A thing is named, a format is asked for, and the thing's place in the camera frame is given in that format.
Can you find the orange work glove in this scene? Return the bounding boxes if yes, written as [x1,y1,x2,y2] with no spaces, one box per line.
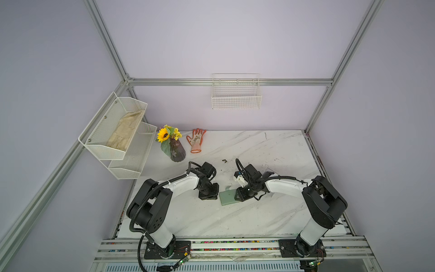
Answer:
[186,128,207,154]

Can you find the aluminium front rail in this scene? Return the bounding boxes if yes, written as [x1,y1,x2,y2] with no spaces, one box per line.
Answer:
[94,236,375,262]

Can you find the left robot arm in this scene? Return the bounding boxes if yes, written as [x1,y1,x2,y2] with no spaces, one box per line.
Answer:
[126,162,219,251]

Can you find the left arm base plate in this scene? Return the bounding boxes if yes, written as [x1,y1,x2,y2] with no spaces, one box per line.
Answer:
[143,240,191,260]

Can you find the white mesh shelf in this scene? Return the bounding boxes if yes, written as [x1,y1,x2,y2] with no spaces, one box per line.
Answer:
[106,122,157,180]
[78,92,147,160]

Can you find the green card holder wallet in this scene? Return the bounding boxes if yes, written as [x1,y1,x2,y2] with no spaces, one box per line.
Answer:
[219,189,239,206]

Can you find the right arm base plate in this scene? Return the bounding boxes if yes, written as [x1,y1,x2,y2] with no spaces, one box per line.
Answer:
[278,238,326,258]

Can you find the white mesh upper shelf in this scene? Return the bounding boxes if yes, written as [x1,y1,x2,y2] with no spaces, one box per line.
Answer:
[78,92,147,160]

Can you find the black corrugated cable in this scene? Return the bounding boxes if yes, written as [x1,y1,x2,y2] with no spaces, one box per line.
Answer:
[128,161,205,272]

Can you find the white wire wall basket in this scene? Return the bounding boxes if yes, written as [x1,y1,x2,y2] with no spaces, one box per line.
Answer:
[211,73,262,110]

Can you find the beige cloth in shelf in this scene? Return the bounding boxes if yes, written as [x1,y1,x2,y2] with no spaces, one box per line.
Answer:
[106,110,145,151]

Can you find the white mesh lower shelf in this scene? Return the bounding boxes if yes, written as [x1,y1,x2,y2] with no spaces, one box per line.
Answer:
[106,122,157,180]

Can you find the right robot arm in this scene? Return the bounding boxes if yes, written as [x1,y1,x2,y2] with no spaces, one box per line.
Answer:
[234,159,348,257]

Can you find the dark glass vase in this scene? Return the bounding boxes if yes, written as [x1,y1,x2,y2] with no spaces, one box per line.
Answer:
[169,138,186,162]

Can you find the yellow sunflower bouquet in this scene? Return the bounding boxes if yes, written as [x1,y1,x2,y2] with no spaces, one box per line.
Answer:
[156,125,182,143]

